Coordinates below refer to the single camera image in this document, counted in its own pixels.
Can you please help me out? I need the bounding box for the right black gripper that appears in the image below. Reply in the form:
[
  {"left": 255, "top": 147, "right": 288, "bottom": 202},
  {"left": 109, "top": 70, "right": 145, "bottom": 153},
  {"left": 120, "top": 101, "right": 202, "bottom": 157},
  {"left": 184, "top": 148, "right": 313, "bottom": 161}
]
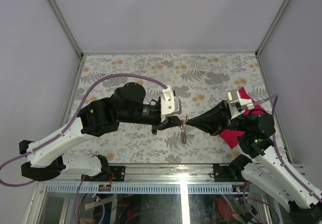
[{"left": 186, "top": 100, "right": 248, "bottom": 136}]

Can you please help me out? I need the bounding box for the silver keyring bunch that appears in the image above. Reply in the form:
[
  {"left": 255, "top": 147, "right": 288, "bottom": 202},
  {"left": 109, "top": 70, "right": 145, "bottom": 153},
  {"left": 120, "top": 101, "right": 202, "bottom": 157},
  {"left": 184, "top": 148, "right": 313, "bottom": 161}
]
[{"left": 180, "top": 122, "right": 187, "bottom": 145}]

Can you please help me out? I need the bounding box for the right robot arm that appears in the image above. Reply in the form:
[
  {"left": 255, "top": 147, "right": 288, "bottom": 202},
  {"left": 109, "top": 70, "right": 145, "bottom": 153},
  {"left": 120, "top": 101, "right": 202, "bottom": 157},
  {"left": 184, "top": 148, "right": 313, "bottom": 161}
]
[{"left": 187, "top": 99, "right": 321, "bottom": 223}]

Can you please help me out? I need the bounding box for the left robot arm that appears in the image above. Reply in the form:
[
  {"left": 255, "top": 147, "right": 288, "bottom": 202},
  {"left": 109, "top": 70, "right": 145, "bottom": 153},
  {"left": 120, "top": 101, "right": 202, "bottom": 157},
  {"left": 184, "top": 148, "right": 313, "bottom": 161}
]
[{"left": 19, "top": 82, "right": 182, "bottom": 182}]

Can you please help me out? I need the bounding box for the pink cloth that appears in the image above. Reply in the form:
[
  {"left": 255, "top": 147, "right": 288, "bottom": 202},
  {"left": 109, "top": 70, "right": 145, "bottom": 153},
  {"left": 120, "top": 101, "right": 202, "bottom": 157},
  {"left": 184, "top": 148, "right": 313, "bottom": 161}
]
[{"left": 219, "top": 87, "right": 267, "bottom": 148}]

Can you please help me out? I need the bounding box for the floral table mat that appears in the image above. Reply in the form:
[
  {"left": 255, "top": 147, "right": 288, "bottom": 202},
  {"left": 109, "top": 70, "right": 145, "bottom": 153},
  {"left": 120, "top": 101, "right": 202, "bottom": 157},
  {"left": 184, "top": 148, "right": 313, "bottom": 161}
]
[{"left": 69, "top": 53, "right": 268, "bottom": 164}]

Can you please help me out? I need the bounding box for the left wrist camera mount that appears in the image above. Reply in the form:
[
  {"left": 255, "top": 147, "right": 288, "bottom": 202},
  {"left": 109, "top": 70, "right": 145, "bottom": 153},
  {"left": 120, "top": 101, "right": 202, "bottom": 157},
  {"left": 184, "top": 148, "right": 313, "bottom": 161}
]
[{"left": 160, "top": 86, "right": 182, "bottom": 122}]

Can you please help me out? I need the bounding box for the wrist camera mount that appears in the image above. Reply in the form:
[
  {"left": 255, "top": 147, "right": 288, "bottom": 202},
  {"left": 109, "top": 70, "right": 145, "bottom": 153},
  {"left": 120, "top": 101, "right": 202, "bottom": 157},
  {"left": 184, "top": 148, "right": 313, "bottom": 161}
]
[
  {"left": 227, "top": 90, "right": 254, "bottom": 120},
  {"left": 160, "top": 86, "right": 182, "bottom": 122}
]

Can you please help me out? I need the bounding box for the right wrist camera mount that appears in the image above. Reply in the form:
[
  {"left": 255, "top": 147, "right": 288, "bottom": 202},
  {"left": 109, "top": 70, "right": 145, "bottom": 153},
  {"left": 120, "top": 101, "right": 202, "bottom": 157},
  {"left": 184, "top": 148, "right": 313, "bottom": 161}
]
[{"left": 227, "top": 90, "right": 254, "bottom": 120}]

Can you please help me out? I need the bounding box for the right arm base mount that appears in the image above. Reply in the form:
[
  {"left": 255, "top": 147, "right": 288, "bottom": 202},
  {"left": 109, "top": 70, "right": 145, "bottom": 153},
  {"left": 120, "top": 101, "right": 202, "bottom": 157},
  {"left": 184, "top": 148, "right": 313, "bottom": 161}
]
[{"left": 213, "top": 162, "right": 251, "bottom": 183}]

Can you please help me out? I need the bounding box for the aluminium front rail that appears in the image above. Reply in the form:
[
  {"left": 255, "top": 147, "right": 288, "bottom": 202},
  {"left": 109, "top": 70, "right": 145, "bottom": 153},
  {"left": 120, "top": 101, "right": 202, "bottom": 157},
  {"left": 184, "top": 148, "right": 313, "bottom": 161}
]
[{"left": 37, "top": 163, "right": 309, "bottom": 186}]

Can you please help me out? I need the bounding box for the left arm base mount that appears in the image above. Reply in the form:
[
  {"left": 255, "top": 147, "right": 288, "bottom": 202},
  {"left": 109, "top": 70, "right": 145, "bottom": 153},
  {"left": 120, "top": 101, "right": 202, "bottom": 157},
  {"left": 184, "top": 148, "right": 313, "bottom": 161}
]
[{"left": 97, "top": 166, "right": 126, "bottom": 183}]

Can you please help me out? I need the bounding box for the slotted cable duct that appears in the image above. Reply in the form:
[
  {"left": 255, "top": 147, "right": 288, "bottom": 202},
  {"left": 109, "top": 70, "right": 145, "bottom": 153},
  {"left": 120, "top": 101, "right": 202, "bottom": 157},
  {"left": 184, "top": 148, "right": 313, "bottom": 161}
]
[{"left": 46, "top": 183, "right": 236, "bottom": 194}]

